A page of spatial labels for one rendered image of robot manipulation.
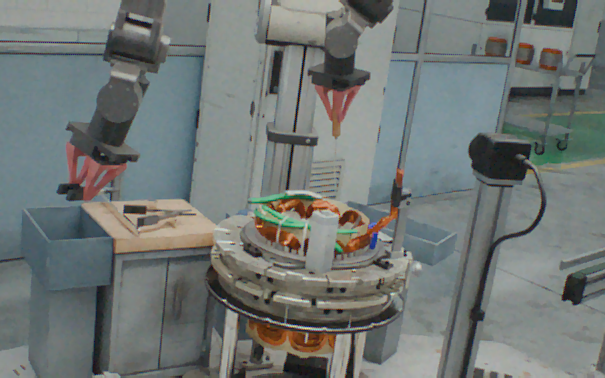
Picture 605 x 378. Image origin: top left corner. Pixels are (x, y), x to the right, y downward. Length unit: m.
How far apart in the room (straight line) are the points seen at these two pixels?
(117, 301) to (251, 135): 2.24
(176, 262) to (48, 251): 0.22
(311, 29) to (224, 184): 2.11
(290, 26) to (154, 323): 0.65
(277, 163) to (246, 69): 1.84
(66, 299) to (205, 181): 2.50
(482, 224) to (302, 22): 0.93
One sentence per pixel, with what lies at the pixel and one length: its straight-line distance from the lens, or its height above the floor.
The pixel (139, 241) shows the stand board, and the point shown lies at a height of 1.06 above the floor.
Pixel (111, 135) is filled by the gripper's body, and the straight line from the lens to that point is 1.23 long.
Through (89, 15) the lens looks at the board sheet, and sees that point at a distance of 3.55.
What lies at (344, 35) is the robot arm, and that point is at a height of 1.42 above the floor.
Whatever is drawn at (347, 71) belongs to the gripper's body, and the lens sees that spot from 1.51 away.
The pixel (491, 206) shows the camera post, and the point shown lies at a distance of 0.85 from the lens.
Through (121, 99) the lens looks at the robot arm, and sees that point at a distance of 1.14.
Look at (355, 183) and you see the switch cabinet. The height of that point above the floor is 0.50.
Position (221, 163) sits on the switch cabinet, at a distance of 3.76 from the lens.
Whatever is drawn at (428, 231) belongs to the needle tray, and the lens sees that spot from 1.67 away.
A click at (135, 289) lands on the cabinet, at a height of 0.97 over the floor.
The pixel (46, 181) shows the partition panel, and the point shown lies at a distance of 3.67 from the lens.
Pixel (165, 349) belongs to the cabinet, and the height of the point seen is 0.85.
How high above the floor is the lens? 1.54
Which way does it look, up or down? 16 degrees down
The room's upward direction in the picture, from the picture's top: 8 degrees clockwise
